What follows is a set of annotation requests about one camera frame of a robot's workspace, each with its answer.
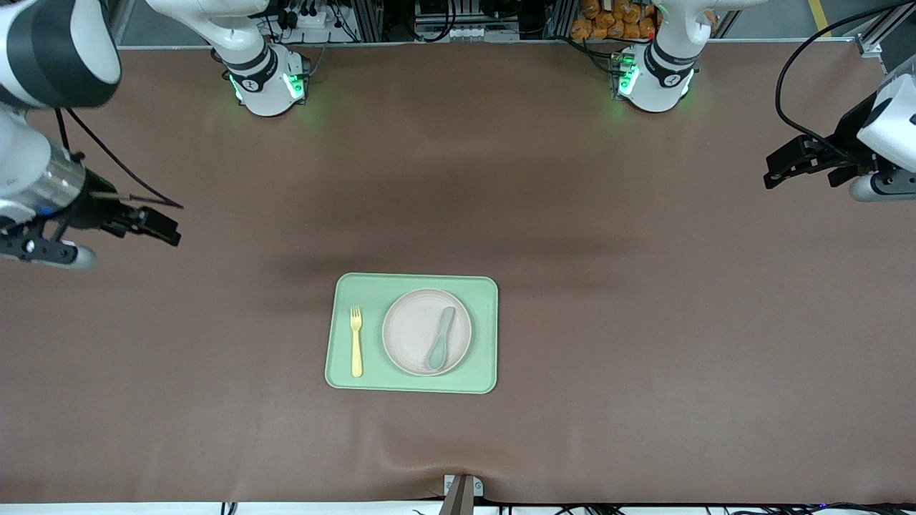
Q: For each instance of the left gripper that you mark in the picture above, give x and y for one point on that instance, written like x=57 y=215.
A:
x=849 y=136

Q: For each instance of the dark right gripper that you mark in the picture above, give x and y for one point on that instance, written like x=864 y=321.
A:
x=89 y=208

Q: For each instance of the yellow plastic fork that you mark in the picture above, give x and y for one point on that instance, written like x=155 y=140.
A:
x=356 y=350

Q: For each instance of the beige round plate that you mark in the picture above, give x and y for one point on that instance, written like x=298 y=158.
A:
x=408 y=329

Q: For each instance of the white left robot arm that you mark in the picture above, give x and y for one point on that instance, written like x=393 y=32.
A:
x=665 y=71

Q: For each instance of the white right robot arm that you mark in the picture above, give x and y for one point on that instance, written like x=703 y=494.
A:
x=43 y=50

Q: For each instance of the white power strip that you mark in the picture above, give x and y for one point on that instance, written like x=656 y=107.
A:
x=308 y=19

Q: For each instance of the pale green plastic spoon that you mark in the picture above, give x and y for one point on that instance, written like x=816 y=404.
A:
x=435 y=355

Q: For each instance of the black equipment rack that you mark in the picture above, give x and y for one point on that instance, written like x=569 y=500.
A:
x=501 y=14

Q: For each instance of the light green rectangular tray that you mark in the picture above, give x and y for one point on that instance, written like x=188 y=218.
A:
x=483 y=336

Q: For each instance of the white connector block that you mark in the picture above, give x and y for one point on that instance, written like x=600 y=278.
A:
x=465 y=33

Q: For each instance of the aluminium frame strut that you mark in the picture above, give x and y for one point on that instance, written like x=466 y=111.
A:
x=869 y=44

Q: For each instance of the tan camera mount post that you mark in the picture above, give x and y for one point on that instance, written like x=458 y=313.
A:
x=458 y=501

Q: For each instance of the white table edge bracket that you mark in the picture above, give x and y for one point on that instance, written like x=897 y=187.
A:
x=478 y=488

